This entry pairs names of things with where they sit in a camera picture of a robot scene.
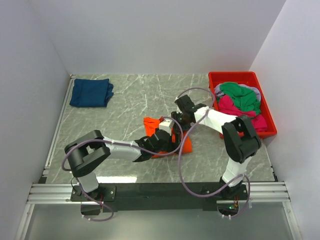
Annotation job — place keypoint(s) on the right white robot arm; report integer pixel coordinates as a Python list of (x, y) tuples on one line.
[(240, 139)]

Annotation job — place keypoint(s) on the aluminium frame rail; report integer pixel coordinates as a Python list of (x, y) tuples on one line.
[(29, 207)]

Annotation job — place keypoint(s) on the lavender t shirt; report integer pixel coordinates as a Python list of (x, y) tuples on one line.
[(218, 93)]

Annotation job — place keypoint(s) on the red plastic bin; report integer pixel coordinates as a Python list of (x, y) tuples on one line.
[(248, 78)]

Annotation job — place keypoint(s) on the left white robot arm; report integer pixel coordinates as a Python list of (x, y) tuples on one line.
[(85, 154)]

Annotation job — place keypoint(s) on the magenta t shirt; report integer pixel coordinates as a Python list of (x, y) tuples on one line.
[(252, 109)]

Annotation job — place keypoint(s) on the black base beam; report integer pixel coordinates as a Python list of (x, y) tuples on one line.
[(155, 196)]

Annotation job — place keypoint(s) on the green t shirt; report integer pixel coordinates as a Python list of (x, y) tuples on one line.
[(233, 90)]

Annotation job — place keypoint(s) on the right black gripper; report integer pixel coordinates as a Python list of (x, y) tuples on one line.
[(176, 114)]

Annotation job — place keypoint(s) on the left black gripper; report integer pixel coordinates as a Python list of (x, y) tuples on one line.
[(173, 146)]

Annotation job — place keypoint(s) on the folded blue t shirt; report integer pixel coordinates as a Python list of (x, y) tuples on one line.
[(88, 93)]

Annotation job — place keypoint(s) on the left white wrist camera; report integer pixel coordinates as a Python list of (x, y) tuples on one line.
[(166, 125)]

